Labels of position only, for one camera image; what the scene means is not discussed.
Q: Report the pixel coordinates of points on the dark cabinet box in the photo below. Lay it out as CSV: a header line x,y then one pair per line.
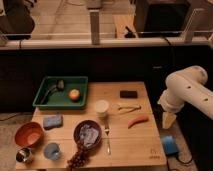
x,y
160,15

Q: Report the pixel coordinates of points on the dark purple bowl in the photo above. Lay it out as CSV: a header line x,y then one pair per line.
x,y
94,125

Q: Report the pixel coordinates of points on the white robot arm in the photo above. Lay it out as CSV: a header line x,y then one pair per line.
x,y
185,86

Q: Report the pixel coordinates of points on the orange bowl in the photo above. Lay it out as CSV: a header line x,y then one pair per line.
x,y
29,135

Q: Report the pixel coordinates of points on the white paper cup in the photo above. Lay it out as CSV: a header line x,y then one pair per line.
x,y
101,108

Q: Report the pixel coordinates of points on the green plastic tray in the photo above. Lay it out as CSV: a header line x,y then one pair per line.
x,y
60,100

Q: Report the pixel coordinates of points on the bunch of dark grapes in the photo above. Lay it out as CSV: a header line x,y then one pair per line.
x,y
79,159

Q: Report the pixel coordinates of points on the black office chair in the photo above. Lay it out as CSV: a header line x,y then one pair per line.
x,y
17,22

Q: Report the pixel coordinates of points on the blue glass cup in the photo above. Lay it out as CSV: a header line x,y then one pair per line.
x,y
52,151

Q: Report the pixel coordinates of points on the black dish brush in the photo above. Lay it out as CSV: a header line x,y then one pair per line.
x,y
58,86

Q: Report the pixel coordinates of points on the silver fork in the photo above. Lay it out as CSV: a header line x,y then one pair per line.
x,y
107,130

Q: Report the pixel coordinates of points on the yellow red apple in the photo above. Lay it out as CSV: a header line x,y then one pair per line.
x,y
74,94

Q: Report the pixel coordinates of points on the black rectangular sponge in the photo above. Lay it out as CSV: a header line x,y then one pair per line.
x,y
128,94

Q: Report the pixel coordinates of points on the blue sponge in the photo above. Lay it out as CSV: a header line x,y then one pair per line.
x,y
52,122

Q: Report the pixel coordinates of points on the silver metal cup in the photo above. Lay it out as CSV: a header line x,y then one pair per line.
x,y
24,155

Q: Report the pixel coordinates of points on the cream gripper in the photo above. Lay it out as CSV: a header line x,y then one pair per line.
x,y
168,119

